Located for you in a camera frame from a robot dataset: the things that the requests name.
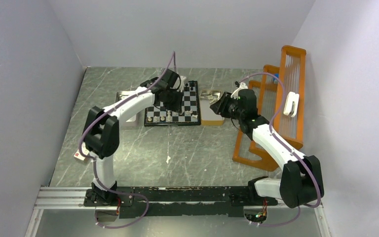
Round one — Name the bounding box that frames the orange wooden rack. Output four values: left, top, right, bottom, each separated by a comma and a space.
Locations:
232, 45, 306, 171

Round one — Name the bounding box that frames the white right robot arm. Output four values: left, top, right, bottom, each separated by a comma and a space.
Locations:
210, 89, 324, 208

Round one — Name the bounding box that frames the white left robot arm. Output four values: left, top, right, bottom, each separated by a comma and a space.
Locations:
79, 69, 186, 205

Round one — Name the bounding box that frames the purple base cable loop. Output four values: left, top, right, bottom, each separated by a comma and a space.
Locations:
94, 193, 150, 229

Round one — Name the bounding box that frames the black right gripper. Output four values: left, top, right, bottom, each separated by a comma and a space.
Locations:
210, 91, 244, 120

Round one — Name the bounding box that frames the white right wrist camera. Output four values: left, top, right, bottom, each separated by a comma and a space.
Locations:
230, 81, 248, 99

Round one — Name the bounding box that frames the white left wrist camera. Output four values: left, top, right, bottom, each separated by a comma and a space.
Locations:
176, 76, 188, 91

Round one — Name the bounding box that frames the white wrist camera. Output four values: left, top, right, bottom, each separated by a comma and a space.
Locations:
230, 81, 248, 99
176, 76, 188, 91

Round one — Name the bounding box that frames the silver metal tray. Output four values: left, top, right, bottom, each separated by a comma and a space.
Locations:
115, 91, 140, 126

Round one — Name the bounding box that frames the black white chess board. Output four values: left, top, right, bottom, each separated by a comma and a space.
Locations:
144, 81, 201, 126

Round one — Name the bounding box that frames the small white red box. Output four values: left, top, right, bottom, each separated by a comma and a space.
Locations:
73, 150, 88, 163

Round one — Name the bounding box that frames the white clip object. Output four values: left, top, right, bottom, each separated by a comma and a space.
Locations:
283, 91, 300, 118

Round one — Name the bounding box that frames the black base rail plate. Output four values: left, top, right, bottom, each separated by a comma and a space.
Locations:
83, 186, 278, 219

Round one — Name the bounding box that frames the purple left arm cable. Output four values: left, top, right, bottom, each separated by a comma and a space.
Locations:
78, 51, 177, 194

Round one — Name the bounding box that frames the yellow tray of white pieces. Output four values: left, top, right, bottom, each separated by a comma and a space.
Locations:
200, 90, 226, 126

